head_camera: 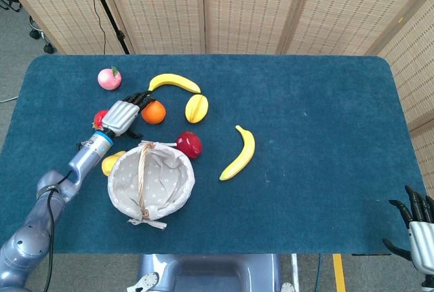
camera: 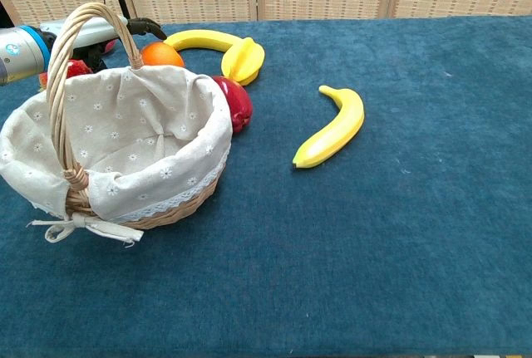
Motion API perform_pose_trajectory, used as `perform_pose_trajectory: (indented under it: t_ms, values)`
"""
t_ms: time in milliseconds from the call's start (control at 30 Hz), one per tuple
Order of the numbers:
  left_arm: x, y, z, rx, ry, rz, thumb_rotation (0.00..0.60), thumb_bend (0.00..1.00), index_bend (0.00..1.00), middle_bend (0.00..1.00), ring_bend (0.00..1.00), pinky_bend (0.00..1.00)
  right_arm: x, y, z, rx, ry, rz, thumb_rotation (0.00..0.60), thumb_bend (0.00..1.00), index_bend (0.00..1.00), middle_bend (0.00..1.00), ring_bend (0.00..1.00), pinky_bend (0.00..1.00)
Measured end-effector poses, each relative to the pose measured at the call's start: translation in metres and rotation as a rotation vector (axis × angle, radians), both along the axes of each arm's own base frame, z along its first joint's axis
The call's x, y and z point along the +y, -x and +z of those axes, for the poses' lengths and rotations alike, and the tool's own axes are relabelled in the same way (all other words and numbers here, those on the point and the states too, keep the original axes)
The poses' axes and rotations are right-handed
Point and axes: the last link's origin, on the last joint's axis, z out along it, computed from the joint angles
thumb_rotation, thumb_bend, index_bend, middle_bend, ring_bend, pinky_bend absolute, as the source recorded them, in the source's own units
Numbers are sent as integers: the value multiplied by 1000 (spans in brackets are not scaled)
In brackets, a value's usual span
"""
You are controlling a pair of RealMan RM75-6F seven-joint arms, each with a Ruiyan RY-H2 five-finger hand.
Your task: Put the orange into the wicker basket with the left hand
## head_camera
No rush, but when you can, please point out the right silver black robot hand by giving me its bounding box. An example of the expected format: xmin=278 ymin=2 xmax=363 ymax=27
xmin=382 ymin=185 xmax=434 ymax=276

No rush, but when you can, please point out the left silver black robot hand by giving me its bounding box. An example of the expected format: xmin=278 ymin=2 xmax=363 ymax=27
xmin=101 ymin=91 xmax=157 ymax=139

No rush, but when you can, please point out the orange fruit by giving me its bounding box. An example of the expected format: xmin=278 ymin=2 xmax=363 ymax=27
xmin=140 ymin=100 xmax=167 ymax=125

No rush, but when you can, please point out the wicker basket with cloth liner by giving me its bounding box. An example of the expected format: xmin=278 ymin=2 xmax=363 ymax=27
xmin=107 ymin=140 xmax=196 ymax=231

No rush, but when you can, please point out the red strawberry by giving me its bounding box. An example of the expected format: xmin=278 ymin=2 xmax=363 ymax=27
xmin=92 ymin=109 xmax=109 ymax=129

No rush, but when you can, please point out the pink peach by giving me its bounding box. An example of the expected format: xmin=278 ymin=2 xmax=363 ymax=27
xmin=97 ymin=66 xmax=122 ymax=91

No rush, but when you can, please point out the yellow plastic banana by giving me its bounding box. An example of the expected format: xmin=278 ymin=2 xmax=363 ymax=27
xmin=148 ymin=73 xmax=201 ymax=94
xmin=218 ymin=125 xmax=256 ymax=182

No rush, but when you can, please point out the red apple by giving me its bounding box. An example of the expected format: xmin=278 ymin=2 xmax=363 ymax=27
xmin=175 ymin=131 xmax=203 ymax=160

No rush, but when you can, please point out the yellow starfruit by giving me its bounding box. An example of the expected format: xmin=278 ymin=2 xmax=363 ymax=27
xmin=184 ymin=93 xmax=210 ymax=124

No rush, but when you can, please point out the stool base with casters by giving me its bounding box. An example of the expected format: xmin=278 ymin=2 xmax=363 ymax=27
xmin=28 ymin=16 xmax=57 ymax=54

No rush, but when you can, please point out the black tripod stand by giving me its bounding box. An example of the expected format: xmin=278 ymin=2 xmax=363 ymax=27
xmin=83 ymin=0 xmax=132 ymax=55

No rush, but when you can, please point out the blue tablecloth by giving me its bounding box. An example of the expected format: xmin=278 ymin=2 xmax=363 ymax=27
xmin=0 ymin=54 xmax=429 ymax=255

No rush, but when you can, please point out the grey robot torso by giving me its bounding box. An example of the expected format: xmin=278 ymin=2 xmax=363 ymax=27
xmin=127 ymin=253 xmax=296 ymax=292

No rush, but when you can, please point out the blue floor cable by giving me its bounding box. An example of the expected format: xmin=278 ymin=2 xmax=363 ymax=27
xmin=313 ymin=253 xmax=323 ymax=292

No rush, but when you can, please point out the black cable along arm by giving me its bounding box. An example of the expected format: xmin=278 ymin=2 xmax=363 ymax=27
xmin=43 ymin=169 xmax=74 ymax=292

